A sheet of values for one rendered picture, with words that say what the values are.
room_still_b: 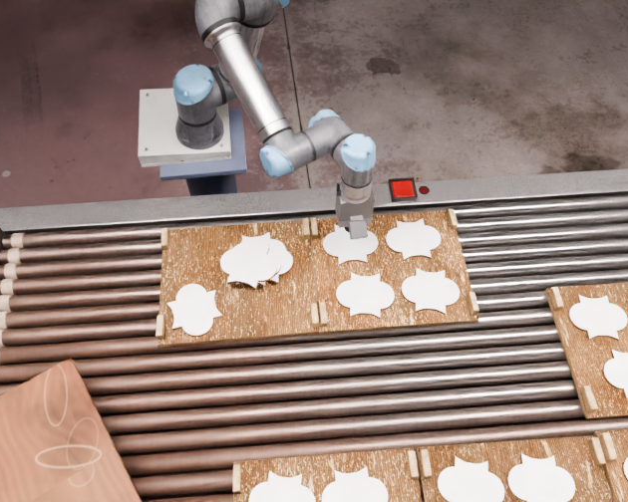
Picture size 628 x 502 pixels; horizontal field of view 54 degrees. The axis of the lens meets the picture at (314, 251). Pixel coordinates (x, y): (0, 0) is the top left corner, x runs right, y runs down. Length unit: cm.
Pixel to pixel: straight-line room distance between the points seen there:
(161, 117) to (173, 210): 37
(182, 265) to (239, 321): 23
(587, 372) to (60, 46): 330
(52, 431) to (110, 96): 241
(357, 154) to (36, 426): 91
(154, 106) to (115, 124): 134
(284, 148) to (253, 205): 45
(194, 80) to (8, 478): 111
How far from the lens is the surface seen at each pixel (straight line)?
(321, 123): 144
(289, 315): 158
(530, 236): 183
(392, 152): 317
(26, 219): 195
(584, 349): 169
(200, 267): 168
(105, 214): 187
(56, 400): 150
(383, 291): 161
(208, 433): 151
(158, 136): 202
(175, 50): 378
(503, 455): 152
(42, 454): 147
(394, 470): 147
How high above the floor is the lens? 236
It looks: 58 degrees down
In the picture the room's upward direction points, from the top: straight up
